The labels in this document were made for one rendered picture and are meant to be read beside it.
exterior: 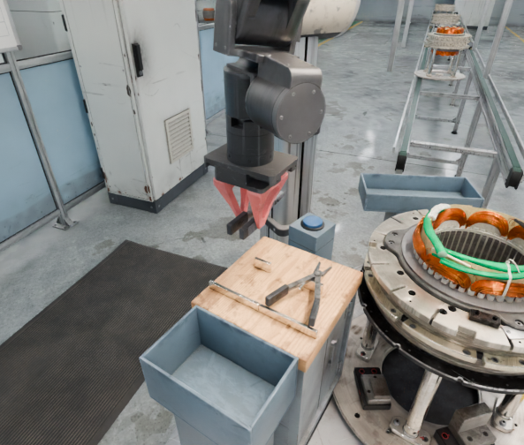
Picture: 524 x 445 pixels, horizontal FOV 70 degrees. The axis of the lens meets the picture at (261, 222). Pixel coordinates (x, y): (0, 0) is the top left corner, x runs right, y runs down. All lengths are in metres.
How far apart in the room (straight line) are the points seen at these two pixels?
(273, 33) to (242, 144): 0.12
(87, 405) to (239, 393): 1.31
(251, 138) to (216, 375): 0.34
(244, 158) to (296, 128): 0.10
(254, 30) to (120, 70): 2.19
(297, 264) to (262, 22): 0.37
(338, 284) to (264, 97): 0.33
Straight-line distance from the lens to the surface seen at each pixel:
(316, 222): 0.77
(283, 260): 0.63
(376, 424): 0.78
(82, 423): 1.79
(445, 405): 0.87
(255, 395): 0.56
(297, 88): 0.35
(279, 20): 0.42
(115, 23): 2.51
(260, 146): 0.44
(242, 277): 0.60
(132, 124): 2.63
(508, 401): 0.83
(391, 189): 0.98
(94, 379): 1.90
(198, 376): 0.59
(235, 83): 0.42
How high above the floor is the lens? 1.46
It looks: 33 degrees down
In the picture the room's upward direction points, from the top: straight up
